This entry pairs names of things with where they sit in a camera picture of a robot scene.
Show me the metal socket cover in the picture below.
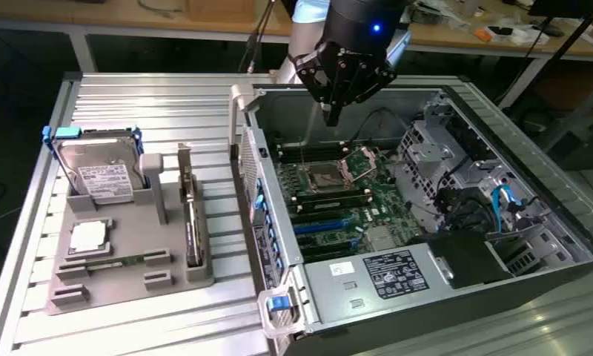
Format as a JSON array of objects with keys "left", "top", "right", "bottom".
[{"left": 342, "top": 145, "right": 381, "bottom": 183}]

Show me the grey parts rack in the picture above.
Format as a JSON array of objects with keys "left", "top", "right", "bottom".
[{"left": 43, "top": 151, "right": 216, "bottom": 317}]

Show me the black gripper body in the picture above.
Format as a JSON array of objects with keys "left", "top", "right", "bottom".
[{"left": 320, "top": 0, "right": 416, "bottom": 66}]

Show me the hard disk with blue bracket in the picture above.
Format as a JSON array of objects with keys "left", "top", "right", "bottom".
[{"left": 41, "top": 125, "right": 147, "bottom": 206}]

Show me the blue expansion slot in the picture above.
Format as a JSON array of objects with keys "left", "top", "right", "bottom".
[{"left": 293, "top": 217, "right": 350, "bottom": 235}]

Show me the black tripod pole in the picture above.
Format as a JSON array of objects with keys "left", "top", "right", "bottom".
[{"left": 492, "top": 0, "right": 593, "bottom": 109}]

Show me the metal disk bay cage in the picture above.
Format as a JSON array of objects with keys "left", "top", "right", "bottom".
[{"left": 393, "top": 99, "right": 481, "bottom": 231}]

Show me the orange and white desk item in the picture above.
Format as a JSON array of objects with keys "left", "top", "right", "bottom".
[{"left": 470, "top": 24, "right": 545, "bottom": 46}]

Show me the hanging black cable with plug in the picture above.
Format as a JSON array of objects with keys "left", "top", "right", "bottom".
[{"left": 236, "top": 0, "right": 278, "bottom": 74}]

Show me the silver chipset heatsink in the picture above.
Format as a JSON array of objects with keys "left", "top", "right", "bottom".
[{"left": 364, "top": 225, "right": 397, "bottom": 254}]

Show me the black graphics card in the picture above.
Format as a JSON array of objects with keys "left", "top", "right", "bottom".
[{"left": 175, "top": 142, "right": 205, "bottom": 268}]

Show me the silver CPU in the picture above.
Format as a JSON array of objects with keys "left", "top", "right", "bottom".
[{"left": 67, "top": 222, "right": 111, "bottom": 255}]

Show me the green RAM stick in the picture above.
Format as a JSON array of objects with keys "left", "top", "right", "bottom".
[{"left": 85, "top": 255, "right": 147, "bottom": 269}]

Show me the open black PC case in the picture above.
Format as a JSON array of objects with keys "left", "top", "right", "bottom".
[{"left": 228, "top": 83, "right": 593, "bottom": 356}]

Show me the blue disk wire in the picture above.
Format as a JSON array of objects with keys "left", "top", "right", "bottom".
[{"left": 490, "top": 182, "right": 524, "bottom": 234}]

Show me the black plastic shroud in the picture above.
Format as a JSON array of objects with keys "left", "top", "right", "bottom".
[{"left": 426, "top": 228, "right": 516, "bottom": 291}]

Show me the CPU socket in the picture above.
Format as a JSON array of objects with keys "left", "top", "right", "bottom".
[{"left": 304, "top": 162, "right": 350, "bottom": 193}]

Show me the grey power supply unit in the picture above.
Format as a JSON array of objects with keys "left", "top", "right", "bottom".
[{"left": 302, "top": 243, "right": 457, "bottom": 324}]

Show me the wooden desk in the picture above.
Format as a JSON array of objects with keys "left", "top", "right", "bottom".
[{"left": 0, "top": 0, "right": 593, "bottom": 61}]

